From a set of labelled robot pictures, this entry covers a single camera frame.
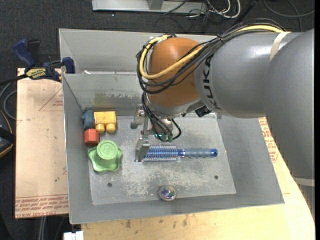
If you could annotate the red toy block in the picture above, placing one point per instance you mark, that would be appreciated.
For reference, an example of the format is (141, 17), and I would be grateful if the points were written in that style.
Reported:
(91, 137)

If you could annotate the grey metal bin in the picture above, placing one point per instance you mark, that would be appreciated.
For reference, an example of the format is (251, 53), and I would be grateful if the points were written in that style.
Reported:
(160, 179)

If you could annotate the blue hairbrush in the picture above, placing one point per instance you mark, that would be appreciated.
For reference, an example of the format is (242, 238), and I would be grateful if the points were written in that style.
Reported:
(180, 153)

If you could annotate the blue-grey toy figure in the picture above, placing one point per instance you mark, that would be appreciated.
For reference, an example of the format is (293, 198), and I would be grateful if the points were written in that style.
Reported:
(87, 119)

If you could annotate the shiny iridescent ball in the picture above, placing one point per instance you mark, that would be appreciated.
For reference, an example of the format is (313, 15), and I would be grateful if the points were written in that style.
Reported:
(166, 193)

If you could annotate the black cylinder on white bracket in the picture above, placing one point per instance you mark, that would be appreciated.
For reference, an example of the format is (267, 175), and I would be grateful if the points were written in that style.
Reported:
(201, 111)

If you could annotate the yellow toy block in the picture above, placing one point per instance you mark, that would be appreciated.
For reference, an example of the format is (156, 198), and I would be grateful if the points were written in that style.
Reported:
(105, 120)

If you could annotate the brown cardboard board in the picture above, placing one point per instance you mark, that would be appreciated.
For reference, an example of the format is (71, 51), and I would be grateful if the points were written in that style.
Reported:
(40, 144)

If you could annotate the green star-shaped cup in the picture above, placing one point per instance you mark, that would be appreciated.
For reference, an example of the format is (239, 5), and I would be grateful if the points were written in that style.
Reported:
(105, 156)

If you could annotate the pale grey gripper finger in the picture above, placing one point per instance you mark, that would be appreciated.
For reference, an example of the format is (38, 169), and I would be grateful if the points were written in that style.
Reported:
(136, 124)
(142, 152)

